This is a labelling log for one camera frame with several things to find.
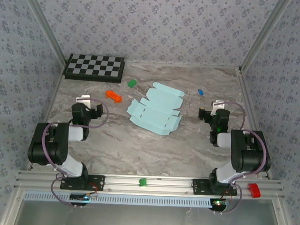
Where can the small blue capsule toy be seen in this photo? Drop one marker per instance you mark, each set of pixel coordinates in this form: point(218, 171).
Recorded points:
point(200, 91)

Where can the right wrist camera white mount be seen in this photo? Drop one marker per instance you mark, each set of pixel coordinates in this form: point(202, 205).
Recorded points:
point(218, 105)

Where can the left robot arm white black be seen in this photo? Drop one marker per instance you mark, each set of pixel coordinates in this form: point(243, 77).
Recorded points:
point(51, 148)

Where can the red plastic block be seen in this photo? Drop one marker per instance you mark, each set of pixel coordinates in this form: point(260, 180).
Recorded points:
point(254, 190)

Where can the grey metal sheet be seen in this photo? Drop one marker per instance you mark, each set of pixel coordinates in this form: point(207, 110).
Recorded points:
point(145, 219)

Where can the black grey chessboard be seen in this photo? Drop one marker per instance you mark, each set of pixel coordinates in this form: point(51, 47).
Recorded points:
point(94, 67)

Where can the aluminium corner post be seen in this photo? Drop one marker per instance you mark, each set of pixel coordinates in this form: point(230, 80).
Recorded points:
point(47, 25)
point(264, 35)

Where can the green block on white base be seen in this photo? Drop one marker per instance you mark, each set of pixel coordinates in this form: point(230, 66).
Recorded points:
point(143, 182)

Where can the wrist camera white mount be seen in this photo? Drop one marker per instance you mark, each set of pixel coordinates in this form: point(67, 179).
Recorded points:
point(83, 98)
point(218, 105)

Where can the orange toy block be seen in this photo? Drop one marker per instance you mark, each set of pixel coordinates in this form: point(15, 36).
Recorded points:
point(113, 96)

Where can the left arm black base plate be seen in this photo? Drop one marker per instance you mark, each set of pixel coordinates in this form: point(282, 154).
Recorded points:
point(97, 182)

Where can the light blue paper box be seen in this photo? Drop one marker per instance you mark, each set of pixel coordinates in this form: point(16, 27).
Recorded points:
point(155, 107)

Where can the aluminium front rail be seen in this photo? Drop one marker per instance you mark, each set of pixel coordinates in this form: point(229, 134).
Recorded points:
point(166, 184)

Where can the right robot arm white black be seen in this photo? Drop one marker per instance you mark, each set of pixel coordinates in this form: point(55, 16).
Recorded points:
point(247, 156)

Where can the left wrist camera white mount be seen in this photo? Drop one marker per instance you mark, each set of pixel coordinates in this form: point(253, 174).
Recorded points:
point(83, 98)

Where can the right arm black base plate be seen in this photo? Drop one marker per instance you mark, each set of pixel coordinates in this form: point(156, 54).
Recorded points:
point(199, 187)

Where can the green toy brick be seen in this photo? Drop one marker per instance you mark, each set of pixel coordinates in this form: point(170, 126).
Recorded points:
point(132, 83)

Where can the aluminium side rail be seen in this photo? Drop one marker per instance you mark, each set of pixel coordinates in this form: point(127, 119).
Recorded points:
point(52, 100)
point(251, 109)

